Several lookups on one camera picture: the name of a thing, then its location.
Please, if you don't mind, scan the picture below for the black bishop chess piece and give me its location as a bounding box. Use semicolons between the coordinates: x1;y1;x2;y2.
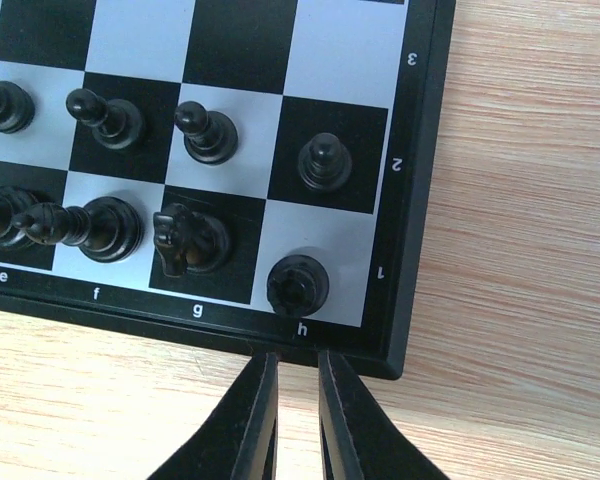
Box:
12;196;144;263

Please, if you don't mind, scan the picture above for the black pawn board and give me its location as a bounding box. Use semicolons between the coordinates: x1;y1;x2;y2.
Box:
174;101;239;165
0;81;35;134
297;132;352;193
65;88;146;152

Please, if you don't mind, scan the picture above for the black rook corner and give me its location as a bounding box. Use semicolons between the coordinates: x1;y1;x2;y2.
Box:
266;254;330;318

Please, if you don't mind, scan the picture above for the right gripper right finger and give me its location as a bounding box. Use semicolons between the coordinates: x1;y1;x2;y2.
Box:
318;351;448;480

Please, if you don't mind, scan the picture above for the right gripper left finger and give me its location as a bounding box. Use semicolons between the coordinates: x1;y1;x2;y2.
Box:
150;353;278;479

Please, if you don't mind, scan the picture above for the black king chess piece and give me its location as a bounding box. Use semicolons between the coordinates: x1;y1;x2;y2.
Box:
0;186;48;251

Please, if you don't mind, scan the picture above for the black knight chess piece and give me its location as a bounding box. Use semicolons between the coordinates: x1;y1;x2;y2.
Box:
153;203;232;278

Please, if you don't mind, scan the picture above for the black and grey chessboard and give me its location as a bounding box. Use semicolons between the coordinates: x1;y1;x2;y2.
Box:
0;1;456;379

